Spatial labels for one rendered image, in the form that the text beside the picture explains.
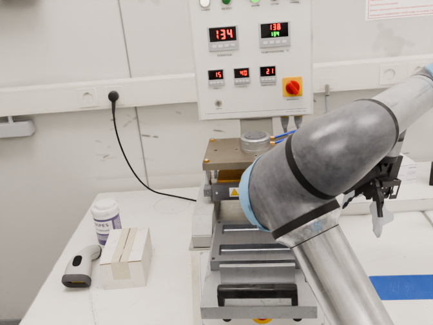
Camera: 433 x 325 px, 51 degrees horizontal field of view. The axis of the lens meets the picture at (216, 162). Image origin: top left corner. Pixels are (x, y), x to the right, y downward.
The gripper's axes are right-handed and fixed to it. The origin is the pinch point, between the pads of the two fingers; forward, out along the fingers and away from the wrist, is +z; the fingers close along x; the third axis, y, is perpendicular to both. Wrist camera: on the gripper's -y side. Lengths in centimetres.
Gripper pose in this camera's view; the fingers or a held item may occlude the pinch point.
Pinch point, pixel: (357, 223)
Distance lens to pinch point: 126.4
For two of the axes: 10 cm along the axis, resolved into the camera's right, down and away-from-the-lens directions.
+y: 9.3, -0.4, 3.7
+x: -3.6, -4.0, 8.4
